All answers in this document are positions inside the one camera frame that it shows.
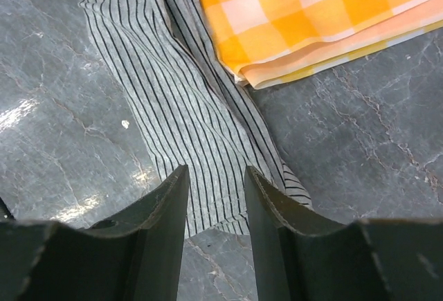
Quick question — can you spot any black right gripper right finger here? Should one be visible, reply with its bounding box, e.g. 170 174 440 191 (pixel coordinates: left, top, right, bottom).
244 167 442 300

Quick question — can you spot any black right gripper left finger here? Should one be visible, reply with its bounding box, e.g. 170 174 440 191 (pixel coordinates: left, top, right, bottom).
1 166 190 300

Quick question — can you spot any grey striped underwear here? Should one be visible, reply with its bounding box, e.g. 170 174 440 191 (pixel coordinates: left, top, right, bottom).
78 0 311 237

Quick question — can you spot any orange checkered tablecloth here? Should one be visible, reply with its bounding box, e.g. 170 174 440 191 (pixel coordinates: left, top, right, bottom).
200 0 442 89

